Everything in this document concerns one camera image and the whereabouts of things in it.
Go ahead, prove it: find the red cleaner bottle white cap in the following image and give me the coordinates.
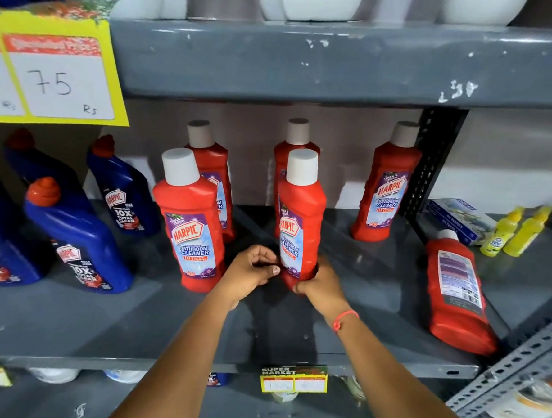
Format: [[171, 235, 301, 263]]
[[419, 228, 506, 357], [351, 118, 425, 246], [179, 119, 243, 245], [271, 146, 331, 294], [268, 116, 323, 240], [146, 146, 234, 295]]

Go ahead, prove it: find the person's left hand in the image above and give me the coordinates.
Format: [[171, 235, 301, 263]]
[[216, 242, 284, 313]]

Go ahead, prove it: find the small yellow shelf price tag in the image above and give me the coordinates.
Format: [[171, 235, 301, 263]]
[[259, 361, 329, 397]]

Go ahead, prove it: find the clear bottle top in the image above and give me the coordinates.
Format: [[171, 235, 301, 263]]
[[343, 375, 370, 403]]

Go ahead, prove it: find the black perforated shelf post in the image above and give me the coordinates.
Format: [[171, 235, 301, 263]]
[[398, 104, 470, 229]]

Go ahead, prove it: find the large yellow price sign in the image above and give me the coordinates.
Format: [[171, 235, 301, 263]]
[[0, 0, 137, 132]]

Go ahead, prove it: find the white container orange label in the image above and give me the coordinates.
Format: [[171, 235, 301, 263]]
[[480, 374, 552, 418]]

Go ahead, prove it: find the person's right hand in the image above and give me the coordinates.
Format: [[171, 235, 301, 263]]
[[290, 254, 356, 325]]

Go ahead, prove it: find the red thread bracelet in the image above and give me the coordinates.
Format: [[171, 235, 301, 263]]
[[332, 308, 360, 335]]

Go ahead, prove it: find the blue and white box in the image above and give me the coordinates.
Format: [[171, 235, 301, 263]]
[[420, 195, 499, 248]]

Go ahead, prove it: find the small yellow bottle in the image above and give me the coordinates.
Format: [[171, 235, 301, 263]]
[[479, 205, 525, 260], [503, 203, 552, 260]]

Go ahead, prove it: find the grey metal shelf board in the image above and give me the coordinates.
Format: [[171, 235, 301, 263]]
[[105, 2, 552, 123], [0, 186, 492, 398], [407, 209, 552, 347]]

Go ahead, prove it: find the person's left forearm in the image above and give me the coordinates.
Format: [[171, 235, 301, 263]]
[[105, 278, 253, 418]]

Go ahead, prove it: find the grey perforated angle bar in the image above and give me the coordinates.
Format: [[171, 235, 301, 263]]
[[444, 303, 552, 418]]

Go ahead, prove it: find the person's right forearm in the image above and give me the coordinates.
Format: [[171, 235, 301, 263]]
[[318, 308, 499, 418]]

